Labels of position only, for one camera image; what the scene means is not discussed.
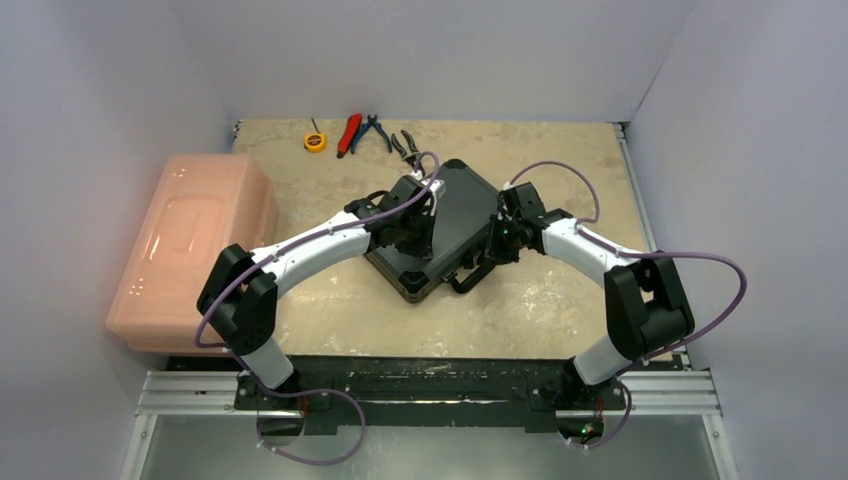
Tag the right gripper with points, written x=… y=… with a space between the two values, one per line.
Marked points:
x=496 y=241

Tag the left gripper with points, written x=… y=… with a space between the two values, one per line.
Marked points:
x=424 y=249

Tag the black poker carrying case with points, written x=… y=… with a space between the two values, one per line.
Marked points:
x=462 y=222

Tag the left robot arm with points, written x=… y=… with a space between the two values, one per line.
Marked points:
x=240 y=296

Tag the yellow tape measure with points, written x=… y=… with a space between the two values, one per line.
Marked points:
x=316 y=141

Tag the orange plastic storage bin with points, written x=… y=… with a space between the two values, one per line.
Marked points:
x=202 y=204

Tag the black grey wire strippers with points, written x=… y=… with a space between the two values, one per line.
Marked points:
x=408 y=151

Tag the red handled pliers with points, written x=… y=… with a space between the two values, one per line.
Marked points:
x=346 y=141

